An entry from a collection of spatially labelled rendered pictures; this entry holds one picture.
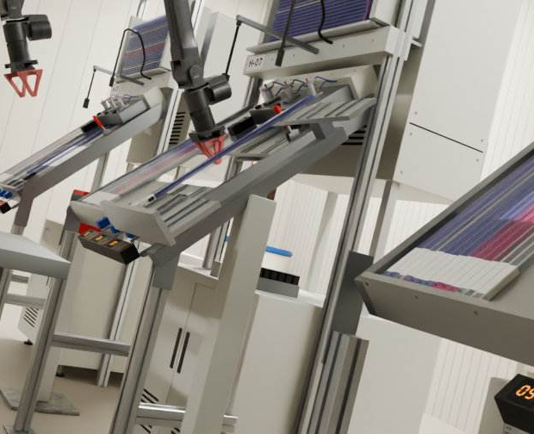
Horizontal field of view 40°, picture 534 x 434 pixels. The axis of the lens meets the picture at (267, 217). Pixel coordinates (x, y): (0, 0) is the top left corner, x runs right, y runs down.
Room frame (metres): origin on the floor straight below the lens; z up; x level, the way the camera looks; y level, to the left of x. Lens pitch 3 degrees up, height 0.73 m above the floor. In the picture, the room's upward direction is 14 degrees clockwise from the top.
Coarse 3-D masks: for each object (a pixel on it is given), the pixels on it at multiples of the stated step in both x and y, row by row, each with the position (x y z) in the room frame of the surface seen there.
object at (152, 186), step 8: (152, 184) 2.12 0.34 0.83; (160, 184) 2.08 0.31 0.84; (184, 184) 1.97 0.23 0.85; (136, 192) 2.11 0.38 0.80; (144, 192) 2.08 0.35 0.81; (152, 192) 2.02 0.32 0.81; (168, 192) 1.96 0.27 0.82; (176, 192) 1.92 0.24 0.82; (184, 192) 1.89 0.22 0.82; (192, 192) 1.86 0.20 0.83; (200, 192) 1.83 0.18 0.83; (120, 200) 2.11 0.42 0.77; (128, 200) 2.07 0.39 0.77; (136, 200) 2.03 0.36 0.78
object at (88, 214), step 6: (72, 204) 2.24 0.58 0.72; (78, 204) 2.18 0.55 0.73; (84, 204) 2.15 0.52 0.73; (78, 210) 2.22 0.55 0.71; (84, 210) 2.16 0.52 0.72; (90, 210) 2.09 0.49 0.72; (96, 210) 2.04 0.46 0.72; (102, 210) 1.99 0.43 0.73; (78, 216) 2.26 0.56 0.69; (84, 216) 2.20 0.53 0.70; (90, 216) 2.13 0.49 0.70; (96, 216) 2.07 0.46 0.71; (102, 216) 2.02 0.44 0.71; (84, 222) 2.24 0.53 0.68; (90, 222) 2.17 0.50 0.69; (138, 240) 1.86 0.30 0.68; (144, 240) 1.81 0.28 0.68; (150, 240) 1.77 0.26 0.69
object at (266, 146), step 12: (264, 132) 2.13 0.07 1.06; (276, 132) 2.07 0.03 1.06; (288, 132) 2.01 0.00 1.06; (300, 132) 1.95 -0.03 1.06; (228, 144) 2.18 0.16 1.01; (264, 144) 2.00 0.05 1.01; (276, 144) 1.95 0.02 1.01; (240, 156) 2.17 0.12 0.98; (252, 156) 1.97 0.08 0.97; (264, 156) 1.92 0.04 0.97
